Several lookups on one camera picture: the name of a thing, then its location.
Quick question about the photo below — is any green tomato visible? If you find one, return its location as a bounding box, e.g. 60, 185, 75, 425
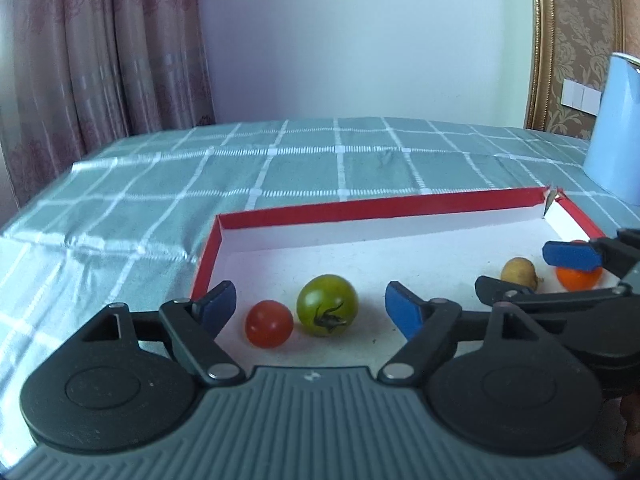
296, 274, 360, 337

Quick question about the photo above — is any small brown potato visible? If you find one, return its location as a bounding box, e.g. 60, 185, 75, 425
500, 257, 544, 291

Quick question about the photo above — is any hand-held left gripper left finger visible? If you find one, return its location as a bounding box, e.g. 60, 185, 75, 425
81, 280, 246, 387

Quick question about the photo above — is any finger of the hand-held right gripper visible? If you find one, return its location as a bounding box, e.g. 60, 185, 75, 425
542, 229, 640, 281
474, 275, 632, 312

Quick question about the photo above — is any red cardboard box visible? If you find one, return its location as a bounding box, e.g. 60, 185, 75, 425
190, 186, 621, 353

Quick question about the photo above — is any orange tangerine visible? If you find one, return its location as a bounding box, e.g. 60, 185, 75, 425
556, 240, 604, 291

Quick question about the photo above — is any light blue kettle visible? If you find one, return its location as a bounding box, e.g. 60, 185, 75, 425
583, 52, 640, 207

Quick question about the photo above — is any pink patterned curtain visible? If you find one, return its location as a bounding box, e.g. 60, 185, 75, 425
0, 0, 217, 211

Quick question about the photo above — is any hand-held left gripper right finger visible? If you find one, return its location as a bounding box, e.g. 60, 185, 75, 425
377, 281, 568, 387

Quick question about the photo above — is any gold wall frame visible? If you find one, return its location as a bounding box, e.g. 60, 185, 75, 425
523, 0, 626, 133

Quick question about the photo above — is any white wall switch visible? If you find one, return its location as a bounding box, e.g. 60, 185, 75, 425
562, 78, 601, 114

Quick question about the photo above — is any red tomato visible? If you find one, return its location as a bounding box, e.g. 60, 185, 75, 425
245, 300, 294, 349

